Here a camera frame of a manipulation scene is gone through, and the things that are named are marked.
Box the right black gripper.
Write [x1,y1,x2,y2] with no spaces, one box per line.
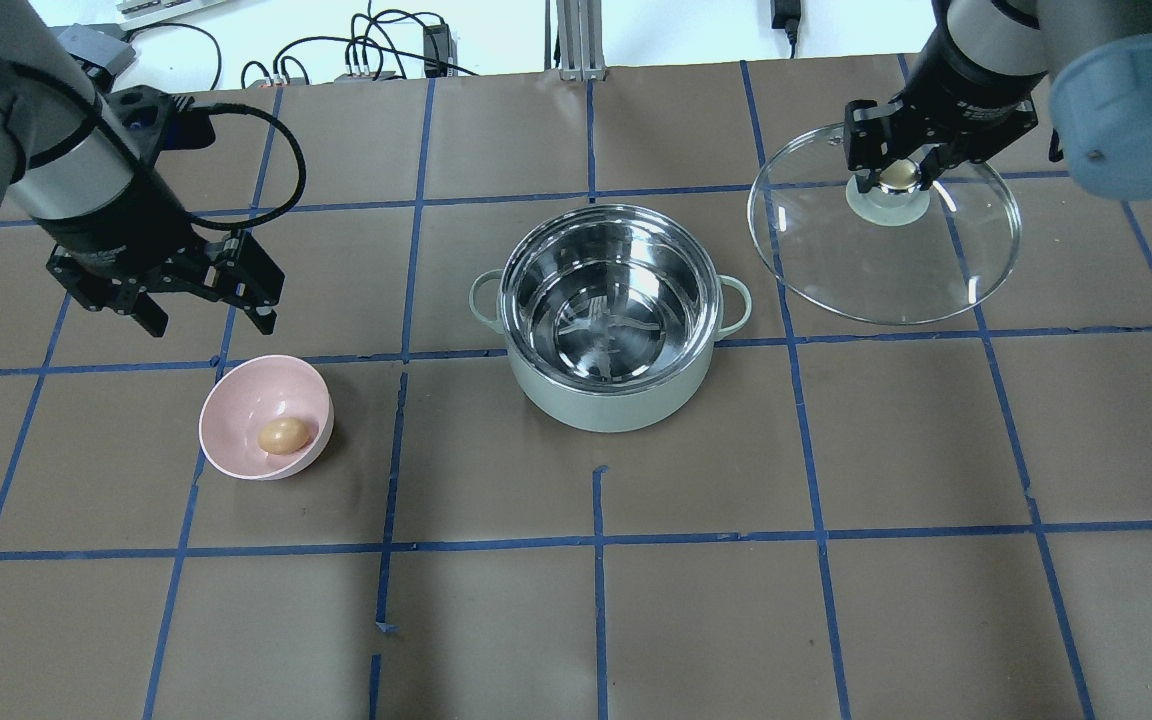
[844,60,1039,194]

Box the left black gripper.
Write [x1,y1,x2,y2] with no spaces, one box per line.
[46,225,285,338]

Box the glass pot lid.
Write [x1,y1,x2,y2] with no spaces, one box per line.
[748,124,1021,325]

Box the brown egg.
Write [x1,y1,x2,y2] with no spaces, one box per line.
[256,416,312,456]

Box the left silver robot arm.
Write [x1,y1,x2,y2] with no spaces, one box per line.
[0,1,306,338]

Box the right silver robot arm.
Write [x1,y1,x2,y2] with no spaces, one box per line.
[844,1,1152,200]

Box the pale green steel pot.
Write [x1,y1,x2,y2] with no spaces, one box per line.
[468,204,753,433]

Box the pink bowl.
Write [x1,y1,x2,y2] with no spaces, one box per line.
[197,355,335,480]

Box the brown paper table mat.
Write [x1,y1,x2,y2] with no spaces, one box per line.
[0,56,1152,719]

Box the aluminium frame post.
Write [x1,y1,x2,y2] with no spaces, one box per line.
[547,1,607,82]

